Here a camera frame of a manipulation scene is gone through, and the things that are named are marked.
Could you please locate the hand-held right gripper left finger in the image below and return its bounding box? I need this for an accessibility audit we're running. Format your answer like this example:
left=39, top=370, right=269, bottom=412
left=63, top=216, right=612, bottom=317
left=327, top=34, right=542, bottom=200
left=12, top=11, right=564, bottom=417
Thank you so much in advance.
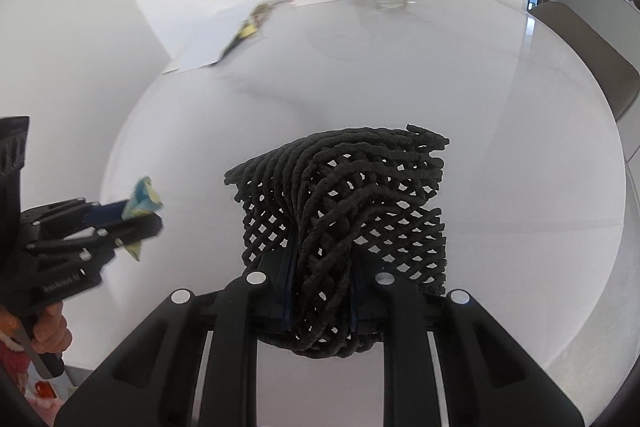
left=54, top=252, right=294, bottom=427

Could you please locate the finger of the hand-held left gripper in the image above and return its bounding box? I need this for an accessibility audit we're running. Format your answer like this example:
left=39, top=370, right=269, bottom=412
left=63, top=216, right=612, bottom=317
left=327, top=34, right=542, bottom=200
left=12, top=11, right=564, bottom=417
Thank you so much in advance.
left=81, top=199, right=137, bottom=229
left=90, top=212, right=165, bottom=259

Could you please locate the black foam net sleeve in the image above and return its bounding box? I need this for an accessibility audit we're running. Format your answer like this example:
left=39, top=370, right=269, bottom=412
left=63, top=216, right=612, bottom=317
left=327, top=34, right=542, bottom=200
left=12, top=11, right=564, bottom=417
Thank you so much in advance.
left=223, top=123, right=450, bottom=361

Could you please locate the pink floral pajama leg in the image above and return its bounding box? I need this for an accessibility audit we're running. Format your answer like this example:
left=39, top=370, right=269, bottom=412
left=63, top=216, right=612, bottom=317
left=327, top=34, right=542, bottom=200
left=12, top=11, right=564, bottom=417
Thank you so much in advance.
left=0, top=307, right=67, bottom=427

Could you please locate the white paper sheet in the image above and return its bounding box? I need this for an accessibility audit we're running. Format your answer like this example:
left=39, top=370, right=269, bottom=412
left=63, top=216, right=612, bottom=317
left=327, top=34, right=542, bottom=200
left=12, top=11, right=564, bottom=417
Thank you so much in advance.
left=161, top=2, right=262, bottom=74

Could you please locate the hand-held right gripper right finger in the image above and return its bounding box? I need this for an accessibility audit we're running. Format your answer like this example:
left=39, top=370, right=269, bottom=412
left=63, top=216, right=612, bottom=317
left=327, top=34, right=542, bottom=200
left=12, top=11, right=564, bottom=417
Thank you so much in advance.
left=350, top=257, right=586, bottom=427

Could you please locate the beige chair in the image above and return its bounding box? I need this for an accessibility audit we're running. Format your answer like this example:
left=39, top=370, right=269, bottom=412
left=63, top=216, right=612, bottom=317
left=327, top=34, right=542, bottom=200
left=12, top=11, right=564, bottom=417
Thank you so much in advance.
left=530, top=2, right=640, bottom=124

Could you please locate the yellow and blue paper scrap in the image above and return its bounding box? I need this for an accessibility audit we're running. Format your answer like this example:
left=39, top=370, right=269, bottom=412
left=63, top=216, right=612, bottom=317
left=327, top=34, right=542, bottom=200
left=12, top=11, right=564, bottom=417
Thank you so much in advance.
left=122, top=177, right=165, bottom=263

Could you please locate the person's left hand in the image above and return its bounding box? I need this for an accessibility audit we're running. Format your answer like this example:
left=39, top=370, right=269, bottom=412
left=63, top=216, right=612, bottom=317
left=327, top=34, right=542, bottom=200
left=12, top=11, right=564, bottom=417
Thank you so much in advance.
left=22, top=302, right=72, bottom=357

